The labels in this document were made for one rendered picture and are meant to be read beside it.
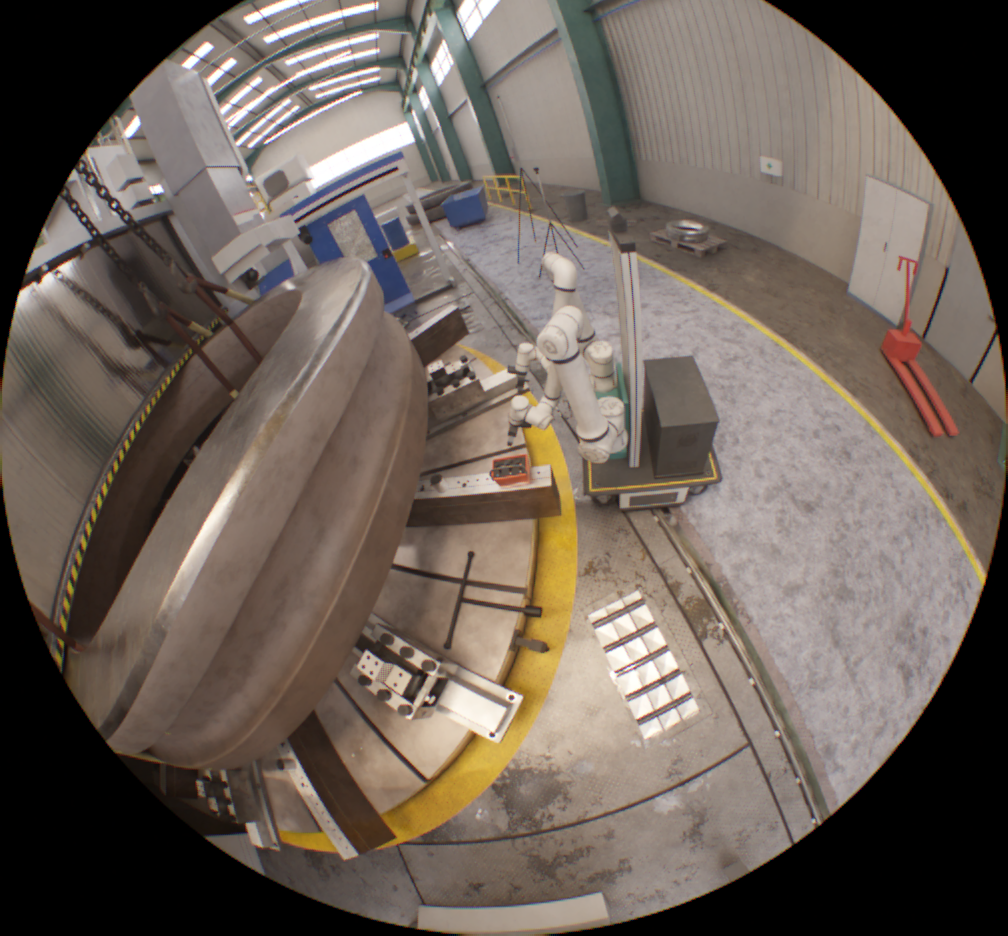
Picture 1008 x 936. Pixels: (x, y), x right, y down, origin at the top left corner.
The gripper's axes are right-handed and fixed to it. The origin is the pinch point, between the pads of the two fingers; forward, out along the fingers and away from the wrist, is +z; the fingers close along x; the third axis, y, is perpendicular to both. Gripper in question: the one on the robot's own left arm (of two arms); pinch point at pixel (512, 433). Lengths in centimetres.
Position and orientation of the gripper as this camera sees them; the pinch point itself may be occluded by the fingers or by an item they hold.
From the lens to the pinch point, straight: 196.6
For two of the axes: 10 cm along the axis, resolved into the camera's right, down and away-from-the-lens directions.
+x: -2.3, 8.4, -4.9
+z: -0.9, 4.8, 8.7
